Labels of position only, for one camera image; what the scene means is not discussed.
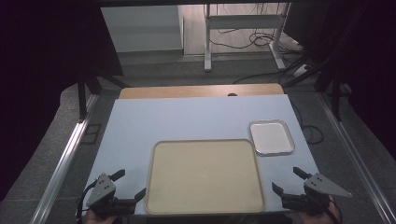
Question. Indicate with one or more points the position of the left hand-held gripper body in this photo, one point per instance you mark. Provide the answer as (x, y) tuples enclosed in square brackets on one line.
[(102, 190)]

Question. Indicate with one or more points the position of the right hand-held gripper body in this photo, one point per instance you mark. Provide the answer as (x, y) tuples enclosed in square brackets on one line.
[(314, 194)]

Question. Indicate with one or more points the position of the person's right hand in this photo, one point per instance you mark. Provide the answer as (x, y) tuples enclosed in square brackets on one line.
[(327, 216)]

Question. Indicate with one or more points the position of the person's left hand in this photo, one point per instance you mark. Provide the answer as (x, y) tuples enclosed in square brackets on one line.
[(97, 219)]

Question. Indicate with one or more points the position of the small silver metal tray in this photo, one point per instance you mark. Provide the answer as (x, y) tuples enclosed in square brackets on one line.
[(271, 137)]

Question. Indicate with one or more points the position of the large beige tray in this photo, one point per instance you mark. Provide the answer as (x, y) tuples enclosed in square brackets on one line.
[(204, 177)]

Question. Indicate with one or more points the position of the black metal stand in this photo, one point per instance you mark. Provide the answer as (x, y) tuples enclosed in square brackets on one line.
[(335, 93), (82, 99)]

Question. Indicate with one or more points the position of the white power strip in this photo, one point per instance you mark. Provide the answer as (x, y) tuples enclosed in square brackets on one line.
[(300, 70)]

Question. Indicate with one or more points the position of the wooden table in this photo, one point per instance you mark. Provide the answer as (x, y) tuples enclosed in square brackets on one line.
[(199, 90)]

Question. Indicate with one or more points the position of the black curtain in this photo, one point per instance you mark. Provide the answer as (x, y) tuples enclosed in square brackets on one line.
[(364, 62), (40, 62)]

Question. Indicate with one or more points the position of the white panel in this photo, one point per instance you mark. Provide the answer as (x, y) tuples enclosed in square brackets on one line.
[(141, 28)]

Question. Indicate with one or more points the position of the aluminium rail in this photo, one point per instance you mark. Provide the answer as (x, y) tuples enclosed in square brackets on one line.
[(358, 158), (63, 158)]

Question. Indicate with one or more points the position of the white metal desk frame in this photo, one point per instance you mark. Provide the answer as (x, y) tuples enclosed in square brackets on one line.
[(243, 21)]

